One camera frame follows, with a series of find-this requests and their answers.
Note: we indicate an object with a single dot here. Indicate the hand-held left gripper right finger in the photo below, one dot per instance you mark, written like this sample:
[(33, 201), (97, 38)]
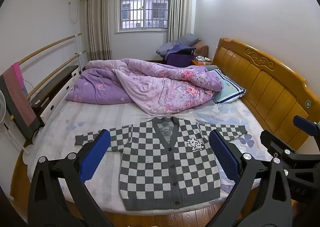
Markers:
[(225, 157)]

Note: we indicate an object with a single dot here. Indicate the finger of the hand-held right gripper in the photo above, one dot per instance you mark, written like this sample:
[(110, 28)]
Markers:
[(275, 143), (306, 124)]

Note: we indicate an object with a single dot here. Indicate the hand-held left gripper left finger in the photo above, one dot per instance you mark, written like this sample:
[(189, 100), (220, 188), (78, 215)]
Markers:
[(95, 154)]

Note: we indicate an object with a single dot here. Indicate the grey white checkered cardigan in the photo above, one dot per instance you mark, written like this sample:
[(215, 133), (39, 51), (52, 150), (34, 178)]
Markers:
[(155, 159)]

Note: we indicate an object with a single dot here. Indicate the bed with floral sheet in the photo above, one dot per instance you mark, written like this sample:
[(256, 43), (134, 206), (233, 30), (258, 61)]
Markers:
[(62, 127)]

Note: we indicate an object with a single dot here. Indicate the wooden headboard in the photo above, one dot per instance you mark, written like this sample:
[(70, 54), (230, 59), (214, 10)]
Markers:
[(270, 87)]

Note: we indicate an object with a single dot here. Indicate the striped light blue pillow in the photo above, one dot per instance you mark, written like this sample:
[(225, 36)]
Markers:
[(228, 89)]

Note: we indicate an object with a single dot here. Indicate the pink grey hanging towel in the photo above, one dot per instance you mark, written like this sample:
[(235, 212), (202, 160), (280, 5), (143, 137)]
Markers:
[(27, 130)]

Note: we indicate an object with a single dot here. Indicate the black remote control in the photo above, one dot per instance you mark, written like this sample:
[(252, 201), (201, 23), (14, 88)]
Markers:
[(38, 102)]

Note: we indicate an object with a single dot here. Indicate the black and white low cabinet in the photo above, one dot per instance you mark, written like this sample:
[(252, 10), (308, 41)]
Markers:
[(58, 84)]

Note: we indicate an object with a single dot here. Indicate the purple floral quilt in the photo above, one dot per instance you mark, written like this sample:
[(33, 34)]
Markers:
[(150, 87)]

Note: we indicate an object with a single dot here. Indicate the mauve towel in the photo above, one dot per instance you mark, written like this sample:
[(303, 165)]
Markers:
[(21, 102)]

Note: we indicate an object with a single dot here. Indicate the wooden nightstand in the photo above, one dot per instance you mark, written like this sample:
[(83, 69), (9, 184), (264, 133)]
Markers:
[(197, 63)]

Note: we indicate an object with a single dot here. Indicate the green patterned packet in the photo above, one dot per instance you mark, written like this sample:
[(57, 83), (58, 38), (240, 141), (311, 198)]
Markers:
[(203, 59)]

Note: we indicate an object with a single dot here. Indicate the white standing fan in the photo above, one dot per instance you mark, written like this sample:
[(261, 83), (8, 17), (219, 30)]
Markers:
[(3, 104)]

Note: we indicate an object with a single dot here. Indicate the dark purple cloth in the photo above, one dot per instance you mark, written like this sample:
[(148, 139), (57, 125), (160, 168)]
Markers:
[(178, 58)]

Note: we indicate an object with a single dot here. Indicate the brown armchair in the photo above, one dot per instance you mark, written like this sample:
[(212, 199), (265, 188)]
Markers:
[(202, 48)]

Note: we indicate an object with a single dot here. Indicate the grey pillow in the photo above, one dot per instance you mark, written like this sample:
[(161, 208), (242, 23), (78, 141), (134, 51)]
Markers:
[(182, 41)]

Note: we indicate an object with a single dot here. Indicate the striped grey curtain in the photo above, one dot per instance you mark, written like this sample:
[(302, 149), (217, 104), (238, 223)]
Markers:
[(179, 9), (97, 22)]

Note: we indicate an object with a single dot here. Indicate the barred window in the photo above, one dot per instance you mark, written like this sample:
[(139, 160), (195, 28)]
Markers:
[(143, 7)]

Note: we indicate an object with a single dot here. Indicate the wooden wall bar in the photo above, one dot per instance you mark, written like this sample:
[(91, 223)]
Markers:
[(50, 46), (57, 71)]

